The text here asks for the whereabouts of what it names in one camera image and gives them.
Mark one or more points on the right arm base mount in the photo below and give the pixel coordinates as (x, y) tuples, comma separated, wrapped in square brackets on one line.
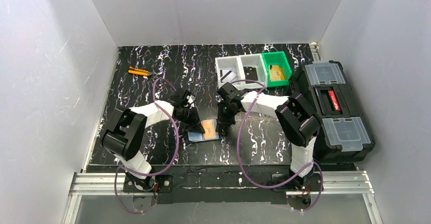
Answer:
[(302, 197)]

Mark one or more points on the green bin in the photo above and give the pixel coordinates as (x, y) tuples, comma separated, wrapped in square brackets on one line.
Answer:
[(280, 59)]

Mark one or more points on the black leather card holder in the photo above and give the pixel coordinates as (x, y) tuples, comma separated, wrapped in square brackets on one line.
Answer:
[(196, 137)]

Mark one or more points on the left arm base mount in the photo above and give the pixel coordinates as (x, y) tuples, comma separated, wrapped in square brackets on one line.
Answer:
[(154, 186)]

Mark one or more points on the black toolbox clear lids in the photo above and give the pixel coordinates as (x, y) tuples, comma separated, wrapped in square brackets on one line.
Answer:
[(344, 137)]

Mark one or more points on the middle white bin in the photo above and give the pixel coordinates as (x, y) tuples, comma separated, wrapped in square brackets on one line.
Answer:
[(253, 60)]

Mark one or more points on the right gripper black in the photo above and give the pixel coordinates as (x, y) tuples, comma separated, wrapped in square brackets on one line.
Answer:
[(225, 110)]

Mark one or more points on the aluminium frame rail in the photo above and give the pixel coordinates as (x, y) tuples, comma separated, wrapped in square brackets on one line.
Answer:
[(217, 185)]

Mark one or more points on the white card magnetic stripe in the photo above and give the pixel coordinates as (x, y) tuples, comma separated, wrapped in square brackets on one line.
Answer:
[(227, 76)]

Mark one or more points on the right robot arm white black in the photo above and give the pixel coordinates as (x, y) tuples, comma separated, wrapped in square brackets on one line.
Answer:
[(298, 120)]

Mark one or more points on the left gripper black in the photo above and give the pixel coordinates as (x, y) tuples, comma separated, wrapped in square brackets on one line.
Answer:
[(188, 116)]

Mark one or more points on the orange credit card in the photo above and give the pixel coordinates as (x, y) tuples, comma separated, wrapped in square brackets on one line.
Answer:
[(210, 130)]

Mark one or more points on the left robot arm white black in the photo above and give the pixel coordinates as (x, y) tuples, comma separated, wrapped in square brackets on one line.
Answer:
[(125, 129)]

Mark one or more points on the tan cards in green bin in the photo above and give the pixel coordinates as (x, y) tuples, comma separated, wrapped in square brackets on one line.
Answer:
[(276, 73)]

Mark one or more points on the black card in bin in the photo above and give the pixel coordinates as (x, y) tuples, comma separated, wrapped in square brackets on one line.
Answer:
[(250, 73)]

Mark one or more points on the white bin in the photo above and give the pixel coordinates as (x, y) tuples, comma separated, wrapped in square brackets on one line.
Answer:
[(253, 60), (230, 63)]

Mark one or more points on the left white bin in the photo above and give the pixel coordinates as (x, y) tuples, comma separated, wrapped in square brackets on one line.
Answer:
[(230, 63)]

